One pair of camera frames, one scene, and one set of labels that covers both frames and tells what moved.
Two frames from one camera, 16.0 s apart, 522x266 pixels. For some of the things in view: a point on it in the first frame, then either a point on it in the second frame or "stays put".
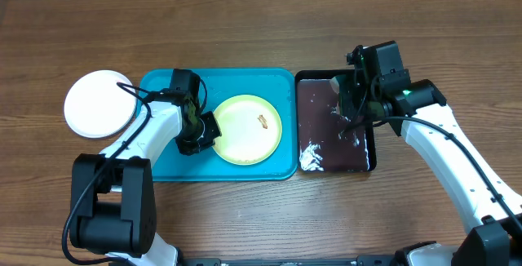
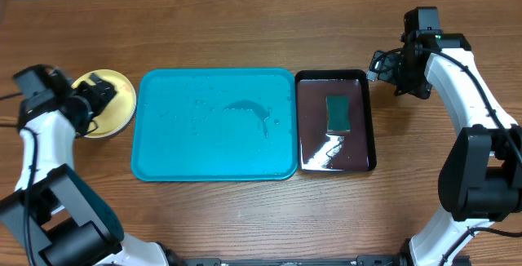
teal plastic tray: x=276 y=86 stays put
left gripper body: x=200 y=135 → x=90 y=101
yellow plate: x=250 y=129 → x=118 y=116
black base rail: x=360 y=260 stays put
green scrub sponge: x=345 y=85 → x=338 y=113
